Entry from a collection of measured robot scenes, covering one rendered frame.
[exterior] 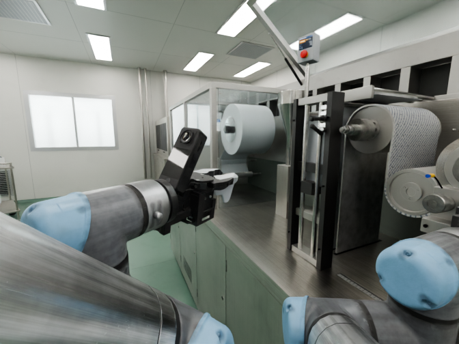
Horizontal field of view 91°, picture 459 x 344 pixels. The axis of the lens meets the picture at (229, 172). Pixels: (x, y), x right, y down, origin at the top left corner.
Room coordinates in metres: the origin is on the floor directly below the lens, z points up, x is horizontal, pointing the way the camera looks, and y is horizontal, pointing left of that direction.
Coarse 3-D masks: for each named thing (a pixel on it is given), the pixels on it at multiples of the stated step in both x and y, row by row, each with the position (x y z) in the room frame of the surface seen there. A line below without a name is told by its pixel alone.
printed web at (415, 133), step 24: (408, 120) 0.65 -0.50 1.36; (432, 120) 0.71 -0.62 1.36; (408, 144) 0.65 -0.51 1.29; (432, 144) 0.71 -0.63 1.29; (360, 168) 0.78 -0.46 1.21; (384, 168) 0.84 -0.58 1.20; (408, 168) 0.66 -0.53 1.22; (360, 192) 0.79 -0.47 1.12; (360, 216) 0.79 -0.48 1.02; (360, 240) 0.80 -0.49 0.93
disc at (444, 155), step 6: (450, 144) 0.50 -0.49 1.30; (456, 144) 0.49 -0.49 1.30; (444, 150) 0.51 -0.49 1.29; (450, 150) 0.50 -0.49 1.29; (444, 156) 0.51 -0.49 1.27; (438, 162) 0.52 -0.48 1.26; (444, 162) 0.51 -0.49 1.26; (438, 168) 0.52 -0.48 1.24; (438, 174) 0.52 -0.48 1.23; (444, 174) 0.51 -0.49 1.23; (444, 180) 0.50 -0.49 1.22; (450, 186) 0.49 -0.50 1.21
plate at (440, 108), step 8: (400, 104) 0.91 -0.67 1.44; (408, 104) 0.88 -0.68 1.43; (416, 104) 0.86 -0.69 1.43; (424, 104) 0.84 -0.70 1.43; (432, 104) 0.82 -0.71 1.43; (440, 104) 0.80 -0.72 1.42; (448, 104) 0.78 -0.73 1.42; (456, 104) 0.76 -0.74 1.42; (432, 112) 0.81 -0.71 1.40; (440, 112) 0.79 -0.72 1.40; (448, 112) 0.77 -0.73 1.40; (456, 112) 0.76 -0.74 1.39; (440, 120) 0.79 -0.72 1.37; (448, 120) 0.77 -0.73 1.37; (456, 120) 0.75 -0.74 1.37; (448, 128) 0.77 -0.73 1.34; (456, 128) 0.75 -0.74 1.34; (440, 136) 0.79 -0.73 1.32; (448, 136) 0.77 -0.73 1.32; (456, 136) 0.75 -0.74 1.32; (440, 144) 0.78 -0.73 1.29; (448, 144) 0.76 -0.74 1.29; (440, 152) 0.78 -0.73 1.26
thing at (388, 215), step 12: (384, 192) 0.93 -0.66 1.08; (312, 204) 1.29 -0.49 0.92; (384, 204) 0.93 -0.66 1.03; (384, 216) 0.92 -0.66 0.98; (396, 216) 0.88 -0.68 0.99; (408, 216) 0.84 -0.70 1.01; (384, 228) 0.92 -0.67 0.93; (396, 228) 0.88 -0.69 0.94; (408, 228) 0.84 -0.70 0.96; (420, 228) 0.81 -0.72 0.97
